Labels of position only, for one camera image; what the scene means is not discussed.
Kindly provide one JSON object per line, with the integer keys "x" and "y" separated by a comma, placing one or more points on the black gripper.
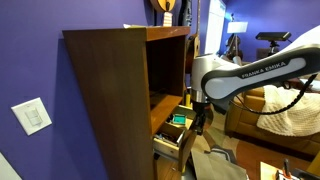
{"x": 200, "y": 109}

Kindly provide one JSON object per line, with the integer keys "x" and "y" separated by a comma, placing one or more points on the wooden drawer with knob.
{"x": 180, "y": 136}
{"x": 165, "y": 165}

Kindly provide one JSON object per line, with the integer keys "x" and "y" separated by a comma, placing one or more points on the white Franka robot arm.
{"x": 253, "y": 71}

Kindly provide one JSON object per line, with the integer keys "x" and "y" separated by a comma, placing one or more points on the dark clutter in drawer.
{"x": 165, "y": 137}

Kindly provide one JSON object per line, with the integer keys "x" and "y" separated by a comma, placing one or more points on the teal small box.
{"x": 179, "y": 119}

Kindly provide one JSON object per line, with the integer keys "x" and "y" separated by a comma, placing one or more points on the patterned rug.
{"x": 220, "y": 140}

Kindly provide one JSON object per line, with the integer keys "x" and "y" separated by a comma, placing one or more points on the tan leather sofa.
{"x": 243, "y": 123}

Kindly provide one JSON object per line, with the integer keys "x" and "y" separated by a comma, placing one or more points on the brown paper bag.
{"x": 216, "y": 166}

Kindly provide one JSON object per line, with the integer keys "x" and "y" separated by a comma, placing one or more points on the brown guitar behind cabinet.
{"x": 193, "y": 46}

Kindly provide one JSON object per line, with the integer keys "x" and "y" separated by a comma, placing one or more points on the light wooden side table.
{"x": 268, "y": 170}

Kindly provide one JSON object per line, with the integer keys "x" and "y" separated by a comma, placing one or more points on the brown wooden cabinet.
{"x": 116, "y": 100}

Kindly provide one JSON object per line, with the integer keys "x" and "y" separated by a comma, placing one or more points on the cream knitted blanket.
{"x": 293, "y": 113}

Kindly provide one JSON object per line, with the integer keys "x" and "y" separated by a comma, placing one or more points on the orange and black tool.
{"x": 285, "y": 171}

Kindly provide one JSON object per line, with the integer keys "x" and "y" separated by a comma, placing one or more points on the white door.
{"x": 215, "y": 26}

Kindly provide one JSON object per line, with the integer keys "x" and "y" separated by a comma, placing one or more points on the white music stand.
{"x": 237, "y": 27}

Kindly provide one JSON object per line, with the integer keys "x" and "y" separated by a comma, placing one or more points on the striped small box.
{"x": 167, "y": 19}

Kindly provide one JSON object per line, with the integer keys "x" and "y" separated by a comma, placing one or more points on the black hanging instrument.
{"x": 186, "y": 11}

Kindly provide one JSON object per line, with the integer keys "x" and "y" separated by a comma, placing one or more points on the white papers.
{"x": 133, "y": 26}

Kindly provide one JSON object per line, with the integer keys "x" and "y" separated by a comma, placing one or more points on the hanging wooden guitar body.
{"x": 163, "y": 5}

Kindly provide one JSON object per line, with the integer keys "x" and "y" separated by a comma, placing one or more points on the white panel corner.
{"x": 6, "y": 168}

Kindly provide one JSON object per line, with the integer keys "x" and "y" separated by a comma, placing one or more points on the black camera on tripod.
{"x": 273, "y": 36}

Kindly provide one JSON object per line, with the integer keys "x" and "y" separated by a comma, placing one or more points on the white light switch plate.
{"x": 31, "y": 116}

